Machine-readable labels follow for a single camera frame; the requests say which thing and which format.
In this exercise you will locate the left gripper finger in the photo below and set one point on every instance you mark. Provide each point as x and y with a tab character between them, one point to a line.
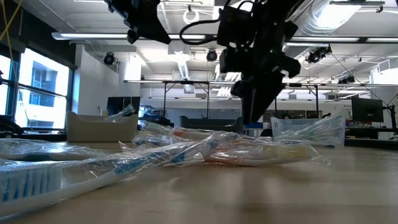
152	28

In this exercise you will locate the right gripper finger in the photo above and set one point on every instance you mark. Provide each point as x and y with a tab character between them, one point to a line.
246	109
265	96

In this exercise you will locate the clear plastic bin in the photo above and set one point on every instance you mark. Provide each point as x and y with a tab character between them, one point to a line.
278	123

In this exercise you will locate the green toothbrush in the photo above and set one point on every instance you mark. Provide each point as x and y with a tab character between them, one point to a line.
311	126
304	134
323	130

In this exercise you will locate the white plastic bin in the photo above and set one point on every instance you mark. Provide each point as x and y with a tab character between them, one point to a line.
99	132

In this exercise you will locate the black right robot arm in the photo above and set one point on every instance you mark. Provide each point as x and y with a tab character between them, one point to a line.
280	18

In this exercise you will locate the blue crate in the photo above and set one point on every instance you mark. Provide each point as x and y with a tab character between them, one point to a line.
253	125

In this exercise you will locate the dark grey-green plastic bin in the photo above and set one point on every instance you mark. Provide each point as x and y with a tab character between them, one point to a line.
211	124

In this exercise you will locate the long ceiling light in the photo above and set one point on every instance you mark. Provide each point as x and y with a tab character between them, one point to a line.
329	39
93	36

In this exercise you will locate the black screen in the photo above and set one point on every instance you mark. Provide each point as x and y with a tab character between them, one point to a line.
122	105

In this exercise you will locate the blue equipment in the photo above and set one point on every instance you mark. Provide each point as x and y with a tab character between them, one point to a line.
154	113

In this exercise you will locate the black monitor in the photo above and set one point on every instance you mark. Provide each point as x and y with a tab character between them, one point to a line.
367	109

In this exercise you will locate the black monitor stand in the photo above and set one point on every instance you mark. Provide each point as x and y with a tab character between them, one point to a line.
392	118

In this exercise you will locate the black desk frame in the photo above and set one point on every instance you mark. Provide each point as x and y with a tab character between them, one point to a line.
295	85
186	82

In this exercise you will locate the black dome camera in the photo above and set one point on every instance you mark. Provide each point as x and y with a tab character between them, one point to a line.
109	58
212	56

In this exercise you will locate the black ceiling camera cluster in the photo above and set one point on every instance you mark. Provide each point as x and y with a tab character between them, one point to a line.
317	55
346	80

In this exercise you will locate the silver ceiling duct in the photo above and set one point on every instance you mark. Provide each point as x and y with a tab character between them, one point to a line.
311	21

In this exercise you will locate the black window frame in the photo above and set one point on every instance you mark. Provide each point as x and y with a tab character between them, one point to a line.
12	93

